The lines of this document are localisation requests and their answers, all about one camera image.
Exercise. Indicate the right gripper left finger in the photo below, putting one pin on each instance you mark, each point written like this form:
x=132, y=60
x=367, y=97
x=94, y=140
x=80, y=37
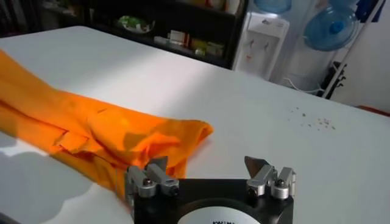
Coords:
x=152, y=179

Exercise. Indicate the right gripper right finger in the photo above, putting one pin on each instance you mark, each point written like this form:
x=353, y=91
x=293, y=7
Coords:
x=268, y=179

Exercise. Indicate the orange t-shirt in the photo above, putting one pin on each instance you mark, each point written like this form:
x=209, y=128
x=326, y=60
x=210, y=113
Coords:
x=91, y=128

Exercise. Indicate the scattered small crumbs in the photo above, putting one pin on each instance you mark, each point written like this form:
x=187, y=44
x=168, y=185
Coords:
x=317, y=121

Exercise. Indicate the black folded stand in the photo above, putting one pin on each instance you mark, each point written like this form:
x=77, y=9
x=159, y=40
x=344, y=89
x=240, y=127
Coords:
x=333, y=79

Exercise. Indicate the white water dispenser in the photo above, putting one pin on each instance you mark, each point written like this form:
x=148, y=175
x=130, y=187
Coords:
x=259, y=45

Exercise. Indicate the white metal jug rack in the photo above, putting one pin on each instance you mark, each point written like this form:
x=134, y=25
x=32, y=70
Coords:
x=350, y=58

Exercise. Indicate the bowl of green fruit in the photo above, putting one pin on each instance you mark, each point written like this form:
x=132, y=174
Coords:
x=135, y=23

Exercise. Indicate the medium tilted blue water jug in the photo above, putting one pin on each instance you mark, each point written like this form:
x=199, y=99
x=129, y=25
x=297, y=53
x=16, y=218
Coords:
x=330, y=30

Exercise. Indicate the black shelving unit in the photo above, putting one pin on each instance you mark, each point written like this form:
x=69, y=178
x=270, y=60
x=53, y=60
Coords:
x=182, y=18

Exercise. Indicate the upright blue water jug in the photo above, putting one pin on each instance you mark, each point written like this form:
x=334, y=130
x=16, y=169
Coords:
x=272, y=5

